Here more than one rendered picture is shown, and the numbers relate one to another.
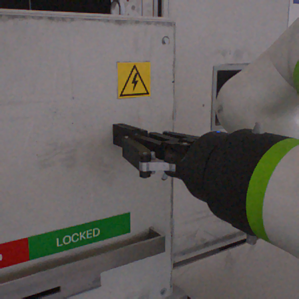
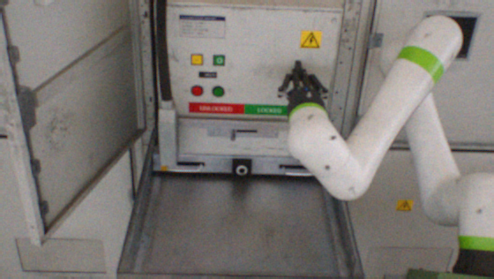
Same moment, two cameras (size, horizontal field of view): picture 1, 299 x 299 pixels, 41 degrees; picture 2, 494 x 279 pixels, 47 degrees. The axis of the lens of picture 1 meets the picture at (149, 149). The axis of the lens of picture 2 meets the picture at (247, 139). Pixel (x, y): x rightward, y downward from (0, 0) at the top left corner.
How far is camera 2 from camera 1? 1.05 m
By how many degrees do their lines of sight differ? 34
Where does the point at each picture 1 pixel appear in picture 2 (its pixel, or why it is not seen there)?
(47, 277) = (247, 124)
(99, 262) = (273, 125)
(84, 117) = (280, 55)
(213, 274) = (398, 165)
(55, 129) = (263, 58)
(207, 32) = not seen: outside the picture
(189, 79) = (398, 19)
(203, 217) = not seen: hidden behind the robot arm
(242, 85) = (389, 49)
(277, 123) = not seen: hidden behind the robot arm
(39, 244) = (250, 109)
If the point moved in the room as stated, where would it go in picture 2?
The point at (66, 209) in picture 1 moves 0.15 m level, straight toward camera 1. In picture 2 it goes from (265, 95) to (246, 120)
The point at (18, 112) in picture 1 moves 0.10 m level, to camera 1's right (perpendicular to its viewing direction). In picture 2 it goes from (247, 49) to (279, 58)
